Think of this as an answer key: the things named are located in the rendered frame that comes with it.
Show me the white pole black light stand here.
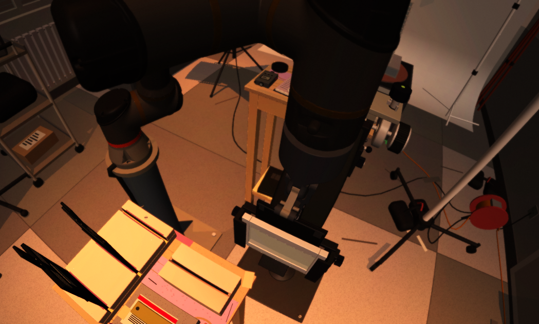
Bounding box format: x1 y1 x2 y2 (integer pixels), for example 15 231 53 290
369 75 539 272

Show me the metal wheeled trolley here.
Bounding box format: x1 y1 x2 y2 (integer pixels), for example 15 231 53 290
0 29 86 188

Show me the black view camera body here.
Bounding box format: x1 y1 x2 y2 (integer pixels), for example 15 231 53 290
231 89 414 283

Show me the wooden dark slide rest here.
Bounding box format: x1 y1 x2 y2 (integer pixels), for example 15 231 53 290
157 243 244 316

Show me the yellow red card box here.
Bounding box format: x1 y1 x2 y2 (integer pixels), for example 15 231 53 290
128 295 180 324

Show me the pink notebook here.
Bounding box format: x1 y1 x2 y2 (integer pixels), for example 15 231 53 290
273 71 293 95

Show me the brown round disc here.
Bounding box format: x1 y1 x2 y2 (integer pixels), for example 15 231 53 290
381 61 415 85

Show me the white radiator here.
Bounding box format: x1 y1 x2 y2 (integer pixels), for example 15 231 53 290
3 21 78 92

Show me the orange cable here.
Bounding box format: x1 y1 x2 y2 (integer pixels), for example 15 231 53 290
402 151 509 316

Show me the black tripod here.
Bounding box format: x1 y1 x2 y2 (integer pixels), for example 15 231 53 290
209 45 264 98

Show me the black lock knob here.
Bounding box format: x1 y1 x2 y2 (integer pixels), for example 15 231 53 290
388 83 413 110

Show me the red cable reel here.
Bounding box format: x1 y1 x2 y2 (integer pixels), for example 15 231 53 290
469 194 509 231

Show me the white paper backdrop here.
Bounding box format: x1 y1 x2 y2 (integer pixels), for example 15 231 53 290
394 0 539 133

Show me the black cable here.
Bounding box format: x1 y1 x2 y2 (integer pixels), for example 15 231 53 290
230 47 251 156

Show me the pink mat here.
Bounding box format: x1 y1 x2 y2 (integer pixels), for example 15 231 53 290
136 231 248 324

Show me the light wooden side table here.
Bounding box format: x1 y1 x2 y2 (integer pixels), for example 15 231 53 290
244 53 297 204

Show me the wooden film holder rack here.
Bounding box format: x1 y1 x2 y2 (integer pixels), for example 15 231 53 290
52 200 176 318

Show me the brown cardboard box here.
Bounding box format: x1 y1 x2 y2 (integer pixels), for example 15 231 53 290
11 125 59 166

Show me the black cushion bag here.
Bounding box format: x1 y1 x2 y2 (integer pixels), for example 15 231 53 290
0 71 39 125

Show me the black sandbag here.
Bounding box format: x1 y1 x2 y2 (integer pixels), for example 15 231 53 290
388 200 428 233

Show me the black film holder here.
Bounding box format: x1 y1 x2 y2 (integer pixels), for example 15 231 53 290
60 201 140 275
12 243 111 311

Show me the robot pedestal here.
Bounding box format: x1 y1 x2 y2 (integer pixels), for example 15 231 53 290
107 163 183 234

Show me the black light meter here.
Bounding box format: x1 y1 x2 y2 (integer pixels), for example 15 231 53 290
254 69 280 88

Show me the white backdrop stand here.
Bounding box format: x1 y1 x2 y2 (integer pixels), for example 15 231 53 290
445 0 523 128

